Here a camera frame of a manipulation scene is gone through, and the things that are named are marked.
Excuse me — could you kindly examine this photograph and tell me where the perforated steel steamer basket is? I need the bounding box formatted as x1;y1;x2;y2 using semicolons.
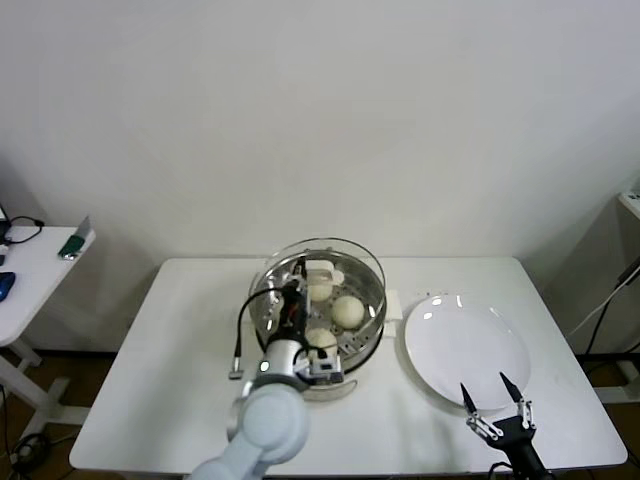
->
251;244;387;374

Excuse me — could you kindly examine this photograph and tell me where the round glass pot lid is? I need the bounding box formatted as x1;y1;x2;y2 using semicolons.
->
249;235;387;351

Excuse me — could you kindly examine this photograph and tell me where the black cable loop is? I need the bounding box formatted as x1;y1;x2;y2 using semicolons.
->
0;215;45;246

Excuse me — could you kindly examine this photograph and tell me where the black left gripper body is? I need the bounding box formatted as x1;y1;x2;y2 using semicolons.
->
279;279;311;344

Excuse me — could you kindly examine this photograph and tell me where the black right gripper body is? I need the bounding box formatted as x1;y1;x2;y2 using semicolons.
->
487;415;547;474

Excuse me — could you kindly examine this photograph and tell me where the round white plate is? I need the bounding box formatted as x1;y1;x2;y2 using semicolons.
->
403;294;531;412

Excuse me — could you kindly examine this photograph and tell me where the white side table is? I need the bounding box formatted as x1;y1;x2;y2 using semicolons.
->
0;225;97;439

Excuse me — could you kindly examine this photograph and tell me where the black wall cable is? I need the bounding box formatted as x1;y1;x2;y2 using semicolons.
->
589;287;626;356

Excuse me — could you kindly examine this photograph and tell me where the white wall cable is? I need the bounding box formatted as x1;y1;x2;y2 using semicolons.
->
568;279;640;337

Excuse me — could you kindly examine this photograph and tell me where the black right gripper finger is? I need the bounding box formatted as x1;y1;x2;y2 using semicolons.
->
500;371;537;431
461;383;499;442

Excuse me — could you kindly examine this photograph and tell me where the black floor cable bundle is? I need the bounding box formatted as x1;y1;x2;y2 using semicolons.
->
9;432;51;469

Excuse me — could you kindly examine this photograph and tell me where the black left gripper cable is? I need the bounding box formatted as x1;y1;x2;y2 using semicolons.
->
228;288;289;381

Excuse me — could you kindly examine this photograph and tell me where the white desk foot frame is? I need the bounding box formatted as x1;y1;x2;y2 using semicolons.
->
597;360;640;404

